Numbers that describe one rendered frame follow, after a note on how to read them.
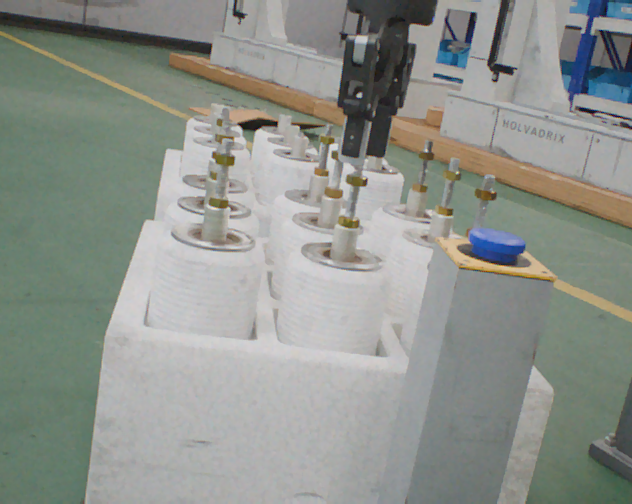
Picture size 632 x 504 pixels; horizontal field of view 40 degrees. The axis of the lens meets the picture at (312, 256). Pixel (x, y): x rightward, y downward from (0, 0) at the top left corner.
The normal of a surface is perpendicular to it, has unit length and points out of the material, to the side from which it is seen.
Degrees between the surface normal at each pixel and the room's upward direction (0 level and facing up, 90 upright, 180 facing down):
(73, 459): 0
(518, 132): 90
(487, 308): 90
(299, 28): 90
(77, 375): 0
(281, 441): 90
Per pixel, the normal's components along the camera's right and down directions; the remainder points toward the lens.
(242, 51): -0.83, 0.00
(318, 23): 0.53, 0.31
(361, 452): 0.10, 0.28
